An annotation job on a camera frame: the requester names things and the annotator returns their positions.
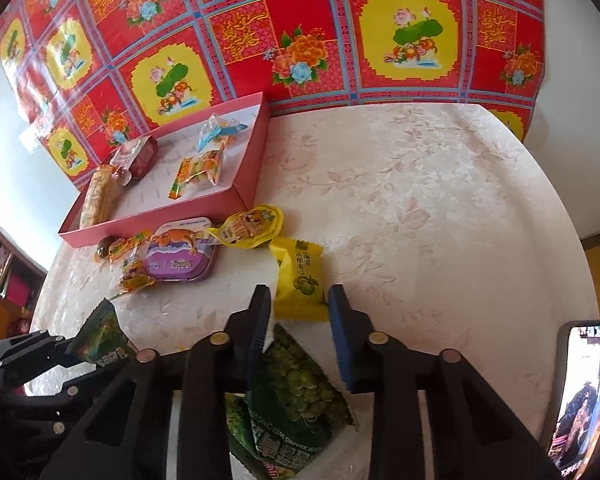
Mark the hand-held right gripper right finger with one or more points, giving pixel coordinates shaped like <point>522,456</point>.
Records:
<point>340,335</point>

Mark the pink cardboard box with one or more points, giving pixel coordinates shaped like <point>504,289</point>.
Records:
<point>240,195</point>

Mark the yellow cartoon pouch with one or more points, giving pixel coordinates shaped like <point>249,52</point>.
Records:
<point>247,227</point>

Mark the wooden bookshelf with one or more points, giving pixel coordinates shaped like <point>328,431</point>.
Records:
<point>10,280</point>

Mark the silver maroon pouch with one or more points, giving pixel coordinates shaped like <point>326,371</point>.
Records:
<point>140,157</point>

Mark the white wall fitting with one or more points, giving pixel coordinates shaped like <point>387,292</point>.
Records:
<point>30,136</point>

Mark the brown chocolate ball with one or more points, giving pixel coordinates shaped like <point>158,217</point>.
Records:
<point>105,250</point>

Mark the green pea snack packet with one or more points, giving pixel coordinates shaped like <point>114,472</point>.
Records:
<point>105,335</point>

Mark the purple snack tray packet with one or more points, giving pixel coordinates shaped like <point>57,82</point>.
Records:
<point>180,250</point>

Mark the light green pea packet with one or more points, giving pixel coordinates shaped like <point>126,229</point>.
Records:
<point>300,390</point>

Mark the black smartphone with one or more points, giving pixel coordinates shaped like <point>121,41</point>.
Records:
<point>582,400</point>

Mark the yellow burger gummy packet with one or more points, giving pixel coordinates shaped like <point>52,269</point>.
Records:
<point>200,172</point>

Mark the clear blue-edged candy packet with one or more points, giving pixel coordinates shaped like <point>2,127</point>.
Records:
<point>220,132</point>

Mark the orange cracker packet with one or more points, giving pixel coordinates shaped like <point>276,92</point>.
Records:
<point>100,197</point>

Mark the red floral printed sheet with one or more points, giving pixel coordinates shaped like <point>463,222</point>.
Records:
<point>330,15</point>

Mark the orange striped gummy packet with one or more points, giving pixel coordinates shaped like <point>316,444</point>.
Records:
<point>132,272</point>

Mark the cream floral tablecloth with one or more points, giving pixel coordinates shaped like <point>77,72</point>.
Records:
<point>430,220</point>

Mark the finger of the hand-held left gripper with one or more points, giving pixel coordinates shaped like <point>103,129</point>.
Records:
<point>30,347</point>
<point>65,400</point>

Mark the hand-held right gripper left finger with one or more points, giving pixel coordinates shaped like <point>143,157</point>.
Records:
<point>257,332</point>

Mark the yellow lime snack packet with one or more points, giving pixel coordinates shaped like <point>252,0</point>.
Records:
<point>300,280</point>

